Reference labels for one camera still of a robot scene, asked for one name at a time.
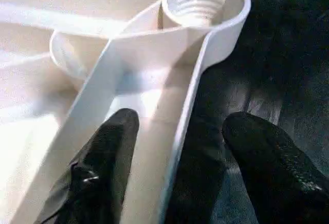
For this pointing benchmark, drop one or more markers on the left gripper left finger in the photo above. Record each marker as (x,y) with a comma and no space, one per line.
(97,178)

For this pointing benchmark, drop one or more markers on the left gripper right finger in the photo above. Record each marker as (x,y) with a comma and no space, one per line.
(277,172)

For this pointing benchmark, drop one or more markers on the white plastic table top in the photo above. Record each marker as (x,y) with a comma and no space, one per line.
(103,54)

